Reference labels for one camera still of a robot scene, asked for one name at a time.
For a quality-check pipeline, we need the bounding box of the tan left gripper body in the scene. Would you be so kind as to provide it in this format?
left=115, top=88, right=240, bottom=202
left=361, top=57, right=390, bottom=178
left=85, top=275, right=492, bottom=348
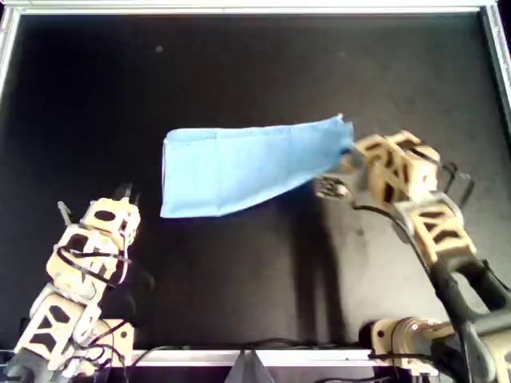
left=81, top=197, right=142, bottom=245

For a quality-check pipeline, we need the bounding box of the tan right gripper body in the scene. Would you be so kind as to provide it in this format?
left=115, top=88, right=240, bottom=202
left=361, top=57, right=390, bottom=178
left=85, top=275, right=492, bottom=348
left=352, top=129, right=440, bottom=205

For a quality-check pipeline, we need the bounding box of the light blue cloth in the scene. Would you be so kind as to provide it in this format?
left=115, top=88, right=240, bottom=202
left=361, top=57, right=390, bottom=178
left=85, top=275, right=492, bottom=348
left=159, top=113, right=356, bottom=219

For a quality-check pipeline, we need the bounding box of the tan right arm base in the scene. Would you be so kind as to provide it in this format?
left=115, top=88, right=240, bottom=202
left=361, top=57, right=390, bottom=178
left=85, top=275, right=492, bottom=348
left=358, top=316, right=457, bottom=377

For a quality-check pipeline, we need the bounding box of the tan left arm base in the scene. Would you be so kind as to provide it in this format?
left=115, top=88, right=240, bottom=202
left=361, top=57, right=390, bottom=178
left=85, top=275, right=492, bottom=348
left=75, top=318, right=136, bottom=377

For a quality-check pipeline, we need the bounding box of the right wrist camera circuit board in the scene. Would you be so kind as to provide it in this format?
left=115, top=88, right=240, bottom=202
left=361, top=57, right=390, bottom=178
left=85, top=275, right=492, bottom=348
left=316, top=176, right=347, bottom=199

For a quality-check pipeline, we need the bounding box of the black left arm wrist cable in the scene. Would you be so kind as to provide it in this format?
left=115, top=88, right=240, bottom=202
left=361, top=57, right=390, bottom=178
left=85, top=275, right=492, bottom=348
left=55, top=217, right=135, bottom=289

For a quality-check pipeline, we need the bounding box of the black arm wrist cable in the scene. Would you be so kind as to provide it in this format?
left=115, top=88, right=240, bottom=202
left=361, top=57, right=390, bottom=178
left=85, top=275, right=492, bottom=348
left=414, top=147, right=477, bottom=209
left=55, top=217, right=135, bottom=289

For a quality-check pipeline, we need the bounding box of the black right arm wrist cable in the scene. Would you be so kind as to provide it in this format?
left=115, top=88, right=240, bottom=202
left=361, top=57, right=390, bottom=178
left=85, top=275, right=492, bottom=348
left=414, top=147, right=477, bottom=209

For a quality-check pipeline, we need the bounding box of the black right camera cable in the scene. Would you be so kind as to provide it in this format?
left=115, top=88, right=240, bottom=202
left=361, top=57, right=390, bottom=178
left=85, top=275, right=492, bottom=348
left=350, top=201, right=500, bottom=383

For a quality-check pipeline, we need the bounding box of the grey triangular camera stand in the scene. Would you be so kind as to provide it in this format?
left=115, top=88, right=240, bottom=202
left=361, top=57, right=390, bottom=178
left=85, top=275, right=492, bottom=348
left=225, top=349, right=276, bottom=383

